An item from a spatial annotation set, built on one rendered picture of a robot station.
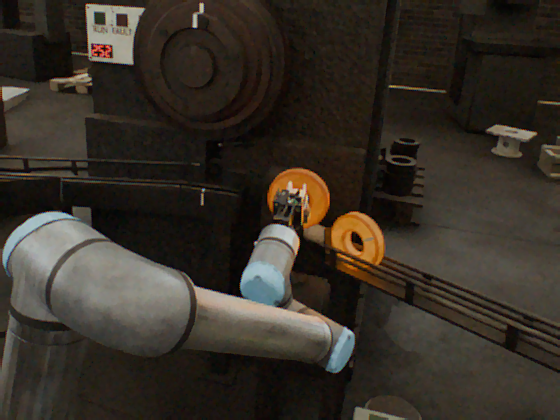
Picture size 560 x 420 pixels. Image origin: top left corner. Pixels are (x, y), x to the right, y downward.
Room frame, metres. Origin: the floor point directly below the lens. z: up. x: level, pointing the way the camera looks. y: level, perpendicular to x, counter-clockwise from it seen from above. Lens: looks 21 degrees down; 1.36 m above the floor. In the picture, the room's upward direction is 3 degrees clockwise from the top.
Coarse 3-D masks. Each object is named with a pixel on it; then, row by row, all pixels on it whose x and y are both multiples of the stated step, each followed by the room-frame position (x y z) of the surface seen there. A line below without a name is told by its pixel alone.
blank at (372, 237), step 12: (348, 216) 1.27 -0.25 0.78; (360, 216) 1.26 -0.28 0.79; (336, 228) 1.30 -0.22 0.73; (348, 228) 1.27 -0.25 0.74; (360, 228) 1.24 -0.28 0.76; (372, 228) 1.22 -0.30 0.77; (336, 240) 1.29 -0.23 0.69; (348, 240) 1.29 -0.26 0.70; (372, 240) 1.21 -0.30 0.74; (348, 252) 1.26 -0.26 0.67; (360, 252) 1.26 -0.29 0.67; (372, 252) 1.21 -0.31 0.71; (360, 264) 1.23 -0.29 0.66
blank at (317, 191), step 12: (300, 168) 1.27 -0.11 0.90; (276, 180) 1.26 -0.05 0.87; (288, 180) 1.25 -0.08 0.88; (300, 180) 1.24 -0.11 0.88; (312, 180) 1.23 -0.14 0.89; (276, 192) 1.25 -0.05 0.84; (312, 192) 1.23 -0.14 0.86; (324, 192) 1.22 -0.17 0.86; (312, 204) 1.23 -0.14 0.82; (324, 204) 1.22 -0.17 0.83; (312, 216) 1.23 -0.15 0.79
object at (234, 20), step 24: (168, 0) 1.55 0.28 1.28; (192, 0) 1.53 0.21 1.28; (216, 0) 1.52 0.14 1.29; (240, 24) 1.48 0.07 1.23; (144, 48) 1.57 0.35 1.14; (264, 48) 1.48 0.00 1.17; (144, 72) 1.57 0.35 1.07; (264, 72) 1.48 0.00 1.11; (240, 96) 1.48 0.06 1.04; (192, 120) 1.53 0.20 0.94; (216, 120) 1.50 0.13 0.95; (240, 120) 1.50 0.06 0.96
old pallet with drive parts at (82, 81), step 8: (80, 72) 6.31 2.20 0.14; (56, 80) 5.87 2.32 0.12; (64, 80) 5.87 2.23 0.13; (72, 80) 5.83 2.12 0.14; (80, 80) 5.84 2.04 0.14; (88, 80) 5.86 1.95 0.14; (56, 88) 5.86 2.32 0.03; (64, 88) 5.98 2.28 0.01; (80, 88) 5.79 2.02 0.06; (88, 88) 5.80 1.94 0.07
